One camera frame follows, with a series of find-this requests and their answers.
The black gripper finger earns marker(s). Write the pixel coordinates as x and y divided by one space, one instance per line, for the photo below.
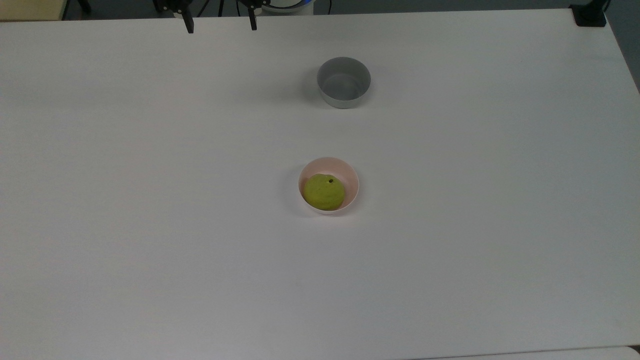
253 21
188 22

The green pear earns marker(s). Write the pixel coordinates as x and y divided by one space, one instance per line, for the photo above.
322 192

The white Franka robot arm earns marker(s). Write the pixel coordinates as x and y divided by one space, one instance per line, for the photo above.
287 6

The grey plastic bowl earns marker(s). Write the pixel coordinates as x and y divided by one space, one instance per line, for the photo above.
343 82

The pink plastic bowl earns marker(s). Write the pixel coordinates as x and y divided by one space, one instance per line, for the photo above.
351 185

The black stand leg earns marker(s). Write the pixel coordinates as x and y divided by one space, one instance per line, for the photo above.
84 6

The beige wooden board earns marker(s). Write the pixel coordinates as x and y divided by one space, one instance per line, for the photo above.
30 9

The black table clamp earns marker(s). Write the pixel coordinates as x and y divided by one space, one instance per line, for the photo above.
590 17

